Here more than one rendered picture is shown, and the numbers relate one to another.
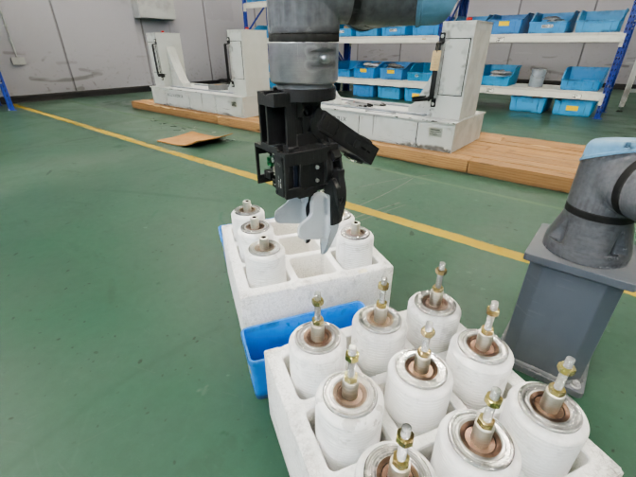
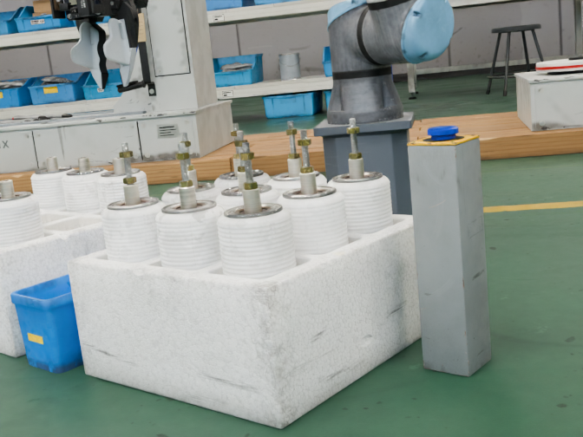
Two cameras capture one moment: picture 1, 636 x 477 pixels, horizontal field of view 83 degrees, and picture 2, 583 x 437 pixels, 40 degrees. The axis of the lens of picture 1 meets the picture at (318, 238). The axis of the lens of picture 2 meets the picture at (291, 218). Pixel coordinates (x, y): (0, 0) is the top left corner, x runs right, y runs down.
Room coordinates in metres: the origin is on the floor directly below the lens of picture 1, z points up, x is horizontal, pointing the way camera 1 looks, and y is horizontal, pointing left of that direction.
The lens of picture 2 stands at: (-0.69, 0.34, 0.44)
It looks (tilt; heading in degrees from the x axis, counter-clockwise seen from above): 12 degrees down; 332
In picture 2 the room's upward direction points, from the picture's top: 6 degrees counter-clockwise
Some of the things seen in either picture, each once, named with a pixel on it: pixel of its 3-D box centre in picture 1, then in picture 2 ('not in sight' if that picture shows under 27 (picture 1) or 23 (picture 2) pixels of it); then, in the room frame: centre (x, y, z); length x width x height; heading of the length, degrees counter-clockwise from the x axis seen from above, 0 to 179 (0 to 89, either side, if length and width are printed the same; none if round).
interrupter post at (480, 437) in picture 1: (482, 432); (308, 184); (0.27, -0.20, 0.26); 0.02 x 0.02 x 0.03
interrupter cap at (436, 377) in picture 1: (420, 368); (246, 191); (0.38, -0.15, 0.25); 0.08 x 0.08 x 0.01
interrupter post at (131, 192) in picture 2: (317, 331); (132, 195); (0.45, 0.00, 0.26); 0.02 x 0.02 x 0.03
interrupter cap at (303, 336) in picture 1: (317, 337); (133, 204); (0.45, 0.00, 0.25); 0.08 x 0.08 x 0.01
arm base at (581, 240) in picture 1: (591, 228); (363, 94); (0.65, -0.55, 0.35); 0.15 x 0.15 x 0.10
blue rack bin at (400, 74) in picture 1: (398, 70); (64, 88); (5.70, -1.16, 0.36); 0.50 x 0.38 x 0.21; 141
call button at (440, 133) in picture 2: not in sight; (442, 134); (0.14, -0.33, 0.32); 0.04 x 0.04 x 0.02
